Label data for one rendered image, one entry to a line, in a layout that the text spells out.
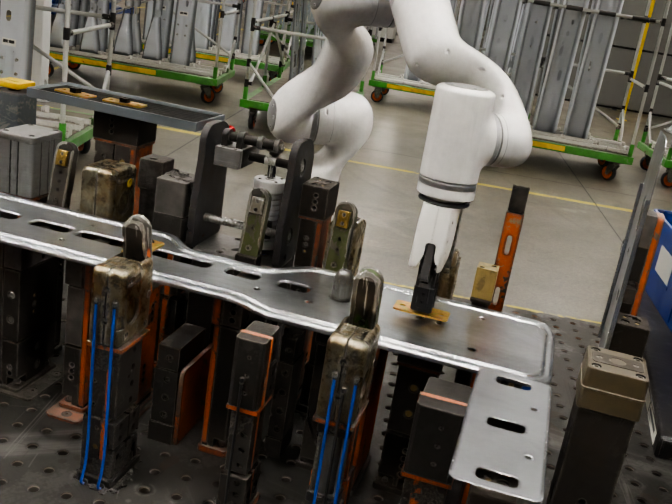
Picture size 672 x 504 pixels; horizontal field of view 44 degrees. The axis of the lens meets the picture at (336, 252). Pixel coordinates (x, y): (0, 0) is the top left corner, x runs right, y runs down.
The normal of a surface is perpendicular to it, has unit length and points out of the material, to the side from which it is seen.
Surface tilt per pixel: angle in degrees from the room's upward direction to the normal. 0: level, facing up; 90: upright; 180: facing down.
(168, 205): 90
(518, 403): 0
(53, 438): 0
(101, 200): 90
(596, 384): 89
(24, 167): 90
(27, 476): 0
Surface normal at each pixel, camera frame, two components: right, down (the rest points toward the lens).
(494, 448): 0.15, -0.94
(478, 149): 0.48, 0.38
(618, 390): -0.27, 0.25
